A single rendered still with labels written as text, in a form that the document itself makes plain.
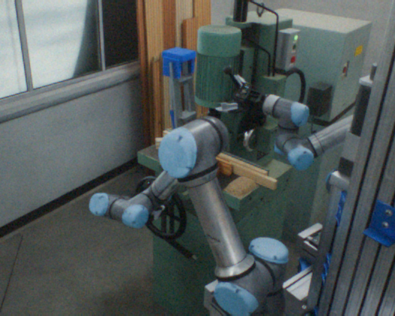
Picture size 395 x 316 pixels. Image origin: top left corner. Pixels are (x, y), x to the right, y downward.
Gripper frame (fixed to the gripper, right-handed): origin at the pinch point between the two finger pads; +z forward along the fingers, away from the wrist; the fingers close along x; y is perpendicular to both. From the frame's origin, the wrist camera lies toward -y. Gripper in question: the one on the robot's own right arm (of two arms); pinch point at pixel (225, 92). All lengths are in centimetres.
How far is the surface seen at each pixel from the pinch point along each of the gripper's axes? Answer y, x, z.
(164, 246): -55, 67, 25
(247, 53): -8.5, -22.8, 5.6
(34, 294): -54, 128, 85
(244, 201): -26.9, 32.0, -16.2
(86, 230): -95, 90, 111
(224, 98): -8.9, -0.6, 4.9
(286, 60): -22.8, -30.9, -4.1
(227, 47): 6.5, -15.7, 5.0
